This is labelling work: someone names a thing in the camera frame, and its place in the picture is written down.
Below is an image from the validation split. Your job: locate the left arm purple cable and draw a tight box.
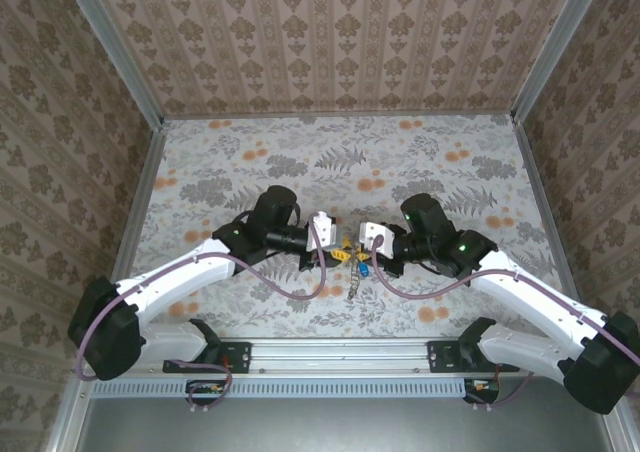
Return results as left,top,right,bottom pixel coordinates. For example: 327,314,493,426
72,212,329,416

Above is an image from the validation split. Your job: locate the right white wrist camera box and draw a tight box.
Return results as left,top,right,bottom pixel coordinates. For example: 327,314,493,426
357,220,396,253

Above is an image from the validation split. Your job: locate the aluminium table side rail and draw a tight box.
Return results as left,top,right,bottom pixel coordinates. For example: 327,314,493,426
513,120,589,323
109,121,169,286

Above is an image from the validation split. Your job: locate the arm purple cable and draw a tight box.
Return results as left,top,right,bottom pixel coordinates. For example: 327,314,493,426
370,235,640,416
72,212,329,416

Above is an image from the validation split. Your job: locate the grey slotted cable duct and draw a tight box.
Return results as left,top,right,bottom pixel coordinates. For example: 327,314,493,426
92,377,501,399

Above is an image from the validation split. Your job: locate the aluminium table back rail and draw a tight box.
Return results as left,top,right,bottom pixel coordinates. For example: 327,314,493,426
162,109,516,122

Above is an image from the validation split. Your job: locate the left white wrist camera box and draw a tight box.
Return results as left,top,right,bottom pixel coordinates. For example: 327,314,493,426
305,210,337,251

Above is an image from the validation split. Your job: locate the black cable junction box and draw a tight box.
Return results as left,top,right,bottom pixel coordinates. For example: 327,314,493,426
463,377,501,404

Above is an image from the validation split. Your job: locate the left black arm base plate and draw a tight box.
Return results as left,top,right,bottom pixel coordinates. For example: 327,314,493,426
163,340,251,375

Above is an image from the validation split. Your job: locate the brown strap keyring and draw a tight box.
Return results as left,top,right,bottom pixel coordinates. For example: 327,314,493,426
346,256,369,302

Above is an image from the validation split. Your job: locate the aluminium mounting rail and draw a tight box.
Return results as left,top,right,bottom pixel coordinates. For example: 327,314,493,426
74,336,566,379

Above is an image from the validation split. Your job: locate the aluminium upright frame post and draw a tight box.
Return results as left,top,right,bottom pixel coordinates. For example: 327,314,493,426
57,0,166,129
509,0,609,123

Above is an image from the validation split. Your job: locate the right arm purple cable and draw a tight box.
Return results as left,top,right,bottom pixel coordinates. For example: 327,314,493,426
370,235,640,416

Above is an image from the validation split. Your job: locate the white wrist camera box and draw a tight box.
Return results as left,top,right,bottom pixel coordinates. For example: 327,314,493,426
357,220,396,253
305,210,337,251

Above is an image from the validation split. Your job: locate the grey metal panel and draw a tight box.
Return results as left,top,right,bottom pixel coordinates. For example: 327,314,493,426
79,376,614,452

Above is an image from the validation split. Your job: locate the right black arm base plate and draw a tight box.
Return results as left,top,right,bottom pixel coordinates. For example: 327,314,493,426
427,340,481,373

